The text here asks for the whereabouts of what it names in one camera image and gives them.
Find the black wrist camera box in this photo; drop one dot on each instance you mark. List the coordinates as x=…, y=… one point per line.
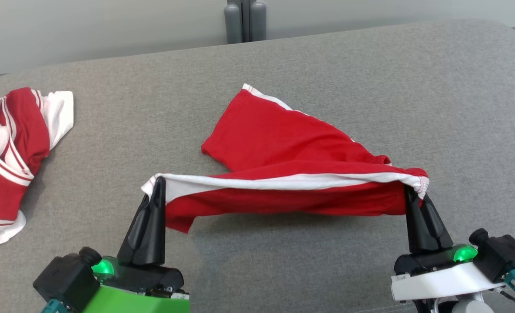
x=503, y=256
x=64, y=278

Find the grey fabric sofa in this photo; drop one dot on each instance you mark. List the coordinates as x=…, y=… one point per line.
x=327, y=65

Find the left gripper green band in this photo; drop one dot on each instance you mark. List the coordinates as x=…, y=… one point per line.
x=144, y=282

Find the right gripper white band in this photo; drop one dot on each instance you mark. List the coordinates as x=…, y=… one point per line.
x=435, y=278

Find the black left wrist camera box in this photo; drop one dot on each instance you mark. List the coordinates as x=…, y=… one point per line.
x=64, y=278

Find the grey partition post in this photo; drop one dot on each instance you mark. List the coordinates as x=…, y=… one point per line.
x=245, y=21

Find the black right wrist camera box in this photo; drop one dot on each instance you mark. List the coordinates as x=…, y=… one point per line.
x=503, y=256

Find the red white jersey shirt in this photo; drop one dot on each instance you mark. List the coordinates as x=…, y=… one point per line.
x=22, y=130

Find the red shorts white side stripes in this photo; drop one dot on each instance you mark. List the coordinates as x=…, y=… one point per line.
x=274, y=143

